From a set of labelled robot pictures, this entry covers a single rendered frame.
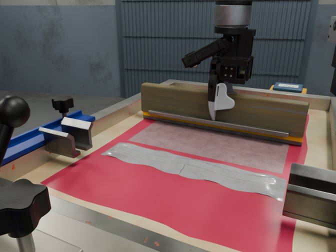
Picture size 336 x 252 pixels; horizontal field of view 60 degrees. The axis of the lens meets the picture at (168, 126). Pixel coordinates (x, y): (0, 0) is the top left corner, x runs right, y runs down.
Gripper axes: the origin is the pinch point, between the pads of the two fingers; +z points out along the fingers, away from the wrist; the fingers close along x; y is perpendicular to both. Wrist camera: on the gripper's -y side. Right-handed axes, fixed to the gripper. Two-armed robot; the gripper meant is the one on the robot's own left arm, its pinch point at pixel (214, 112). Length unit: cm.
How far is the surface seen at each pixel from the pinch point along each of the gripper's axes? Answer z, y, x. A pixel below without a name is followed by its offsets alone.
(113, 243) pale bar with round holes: -4, 6, -50
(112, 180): 5.0, -8.8, -30.3
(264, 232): 4.3, 17.6, -31.9
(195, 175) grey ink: 4.3, 4.0, -22.8
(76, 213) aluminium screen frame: 1.1, -4.6, -43.5
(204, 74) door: 63, -108, 314
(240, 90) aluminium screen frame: 1.4, 0.0, 29.2
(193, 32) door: 8, -126, 310
